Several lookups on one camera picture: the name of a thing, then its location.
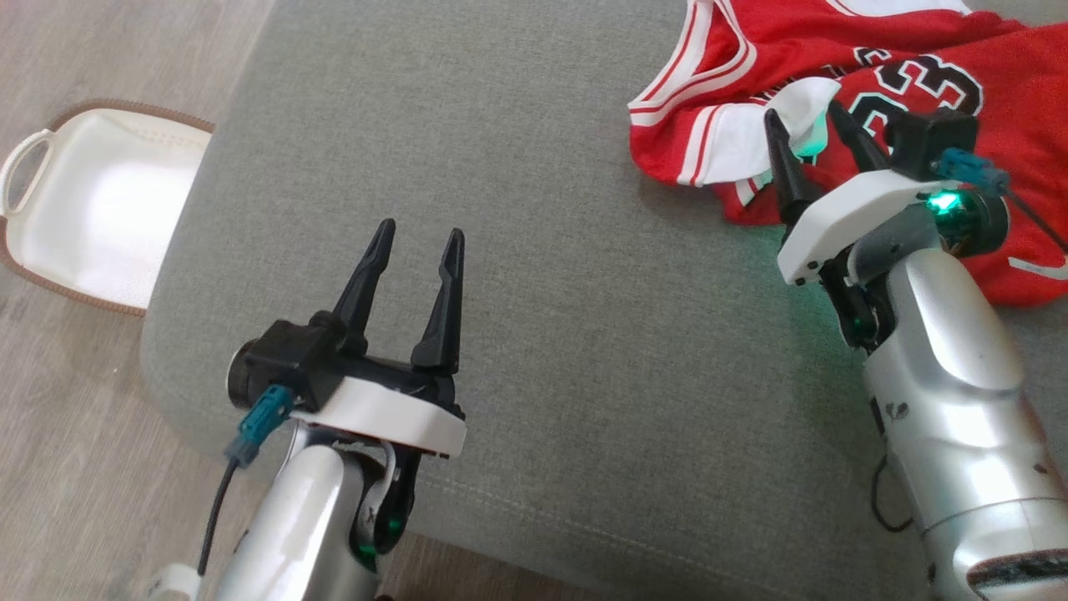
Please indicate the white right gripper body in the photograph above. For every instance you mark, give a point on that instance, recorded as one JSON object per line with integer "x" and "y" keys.
{"x": 843, "y": 217}

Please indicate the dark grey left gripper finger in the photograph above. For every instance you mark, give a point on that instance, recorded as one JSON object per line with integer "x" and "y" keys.
{"x": 442, "y": 317}
{"x": 363, "y": 284}

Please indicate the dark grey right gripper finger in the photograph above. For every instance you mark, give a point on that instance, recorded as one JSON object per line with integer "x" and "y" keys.
{"x": 859, "y": 146}
{"x": 791, "y": 179}

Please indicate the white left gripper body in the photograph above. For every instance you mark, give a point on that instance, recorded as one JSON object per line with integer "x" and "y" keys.
{"x": 392, "y": 413}

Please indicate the red basketball jersey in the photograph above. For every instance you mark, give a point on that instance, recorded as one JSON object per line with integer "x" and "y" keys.
{"x": 1026, "y": 100}

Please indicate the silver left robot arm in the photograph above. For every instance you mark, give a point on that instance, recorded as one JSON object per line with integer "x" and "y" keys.
{"x": 292, "y": 517}

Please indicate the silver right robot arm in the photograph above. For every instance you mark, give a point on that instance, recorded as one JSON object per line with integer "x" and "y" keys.
{"x": 951, "y": 376}

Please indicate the grey fabric sofa ottoman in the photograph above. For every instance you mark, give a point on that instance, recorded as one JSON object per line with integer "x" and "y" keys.
{"x": 542, "y": 250}

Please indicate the white laundry basket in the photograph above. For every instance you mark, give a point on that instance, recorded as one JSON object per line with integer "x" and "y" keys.
{"x": 100, "y": 209}

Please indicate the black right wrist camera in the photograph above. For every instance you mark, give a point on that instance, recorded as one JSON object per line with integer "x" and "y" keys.
{"x": 930, "y": 142}

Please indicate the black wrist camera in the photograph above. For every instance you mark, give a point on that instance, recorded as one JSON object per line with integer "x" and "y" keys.
{"x": 288, "y": 359}
{"x": 930, "y": 142}

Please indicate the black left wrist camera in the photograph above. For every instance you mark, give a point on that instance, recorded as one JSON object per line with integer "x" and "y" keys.
{"x": 288, "y": 359}

